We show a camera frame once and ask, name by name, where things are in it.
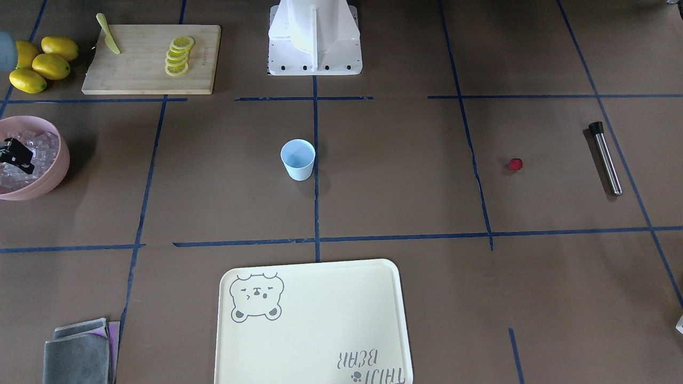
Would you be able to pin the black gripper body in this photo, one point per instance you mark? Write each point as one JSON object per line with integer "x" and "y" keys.
{"x": 17, "y": 153}

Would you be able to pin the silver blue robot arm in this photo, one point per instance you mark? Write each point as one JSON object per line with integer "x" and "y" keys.
{"x": 8, "y": 53}

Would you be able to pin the pink bowl of ice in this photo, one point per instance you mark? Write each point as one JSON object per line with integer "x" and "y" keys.
{"x": 51, "y": 158}

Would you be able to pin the light blue plastic cup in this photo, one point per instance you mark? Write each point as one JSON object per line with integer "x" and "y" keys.
{"x": 298, "y": 157}

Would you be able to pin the yellow-green plastic knife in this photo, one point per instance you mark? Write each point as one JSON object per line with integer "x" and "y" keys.
{"x": 108, "y": 36}

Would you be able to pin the wooden cutting board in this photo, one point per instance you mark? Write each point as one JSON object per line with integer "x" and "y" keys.
{"x": 139, "y": 68}

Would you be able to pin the lemon slices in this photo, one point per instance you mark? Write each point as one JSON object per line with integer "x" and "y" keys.
{"x": 176, "y": 60}

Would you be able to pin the grey folded cloth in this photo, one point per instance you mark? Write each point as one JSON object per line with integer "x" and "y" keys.
{"x": 85, "y": 352}

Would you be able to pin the cream bear print tray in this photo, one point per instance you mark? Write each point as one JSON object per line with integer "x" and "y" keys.
{"x": 325, "y": 322}

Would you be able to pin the red strawberry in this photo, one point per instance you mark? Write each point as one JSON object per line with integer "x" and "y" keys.
{"x": 515, "y": 164}

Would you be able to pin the steel muddler black tip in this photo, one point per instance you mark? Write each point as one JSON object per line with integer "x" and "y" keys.
{"x": 596, "y": 130}

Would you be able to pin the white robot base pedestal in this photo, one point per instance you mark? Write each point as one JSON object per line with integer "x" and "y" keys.
{"x": 314, "y": 38}

